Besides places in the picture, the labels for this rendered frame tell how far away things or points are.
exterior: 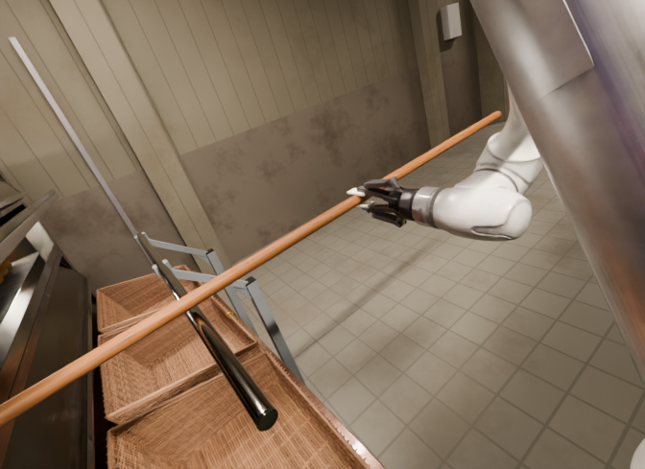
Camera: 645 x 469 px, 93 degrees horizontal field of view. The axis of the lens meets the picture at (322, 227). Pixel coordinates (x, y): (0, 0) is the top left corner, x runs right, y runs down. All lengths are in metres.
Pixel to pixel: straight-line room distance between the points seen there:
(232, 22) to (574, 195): 3.70
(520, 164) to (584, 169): 0.51
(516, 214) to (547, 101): 0.43
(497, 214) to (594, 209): 0.41
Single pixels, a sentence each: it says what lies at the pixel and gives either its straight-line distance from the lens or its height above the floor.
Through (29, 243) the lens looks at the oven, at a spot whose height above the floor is 1.23.
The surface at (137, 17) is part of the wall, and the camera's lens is 3.59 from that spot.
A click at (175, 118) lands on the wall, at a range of 3.45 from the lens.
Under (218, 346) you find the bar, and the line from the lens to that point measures 0.58.
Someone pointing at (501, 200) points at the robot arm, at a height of 1.24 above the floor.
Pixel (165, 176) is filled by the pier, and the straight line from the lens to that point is 3.25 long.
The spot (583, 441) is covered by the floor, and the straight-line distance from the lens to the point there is 1.78.
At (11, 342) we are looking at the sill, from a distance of 1.10.
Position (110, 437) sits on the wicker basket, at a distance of 1.14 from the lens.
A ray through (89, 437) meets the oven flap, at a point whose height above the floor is 0.95.
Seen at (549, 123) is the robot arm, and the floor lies 1.45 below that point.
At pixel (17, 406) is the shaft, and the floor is 1.20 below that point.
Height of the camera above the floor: 1.51
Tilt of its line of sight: 24 degrees down
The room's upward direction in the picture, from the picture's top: 19 degrees counter-clockwise
